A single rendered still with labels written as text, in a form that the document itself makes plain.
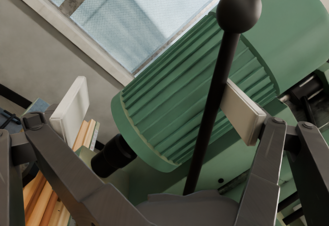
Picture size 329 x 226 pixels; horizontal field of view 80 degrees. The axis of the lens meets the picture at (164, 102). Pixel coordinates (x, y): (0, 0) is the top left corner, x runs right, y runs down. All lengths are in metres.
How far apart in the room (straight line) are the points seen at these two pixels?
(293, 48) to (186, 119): 0.16
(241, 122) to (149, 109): 0.15
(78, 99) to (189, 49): 0.18
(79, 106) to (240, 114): 0.13
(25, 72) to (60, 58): 0.31
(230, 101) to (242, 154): 0.21
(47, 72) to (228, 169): 1.69
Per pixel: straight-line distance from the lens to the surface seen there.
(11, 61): 1.95
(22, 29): 1.82
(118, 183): 0.47
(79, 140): 0.67
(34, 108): 0.72
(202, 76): 0.27
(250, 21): 0.17
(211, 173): 0.39
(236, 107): 0.18
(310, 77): 0.44
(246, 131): 0.17
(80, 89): 0.17
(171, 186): 0.39
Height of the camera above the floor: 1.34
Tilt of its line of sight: 13 degrees down
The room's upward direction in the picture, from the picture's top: 51 degrees clockwise
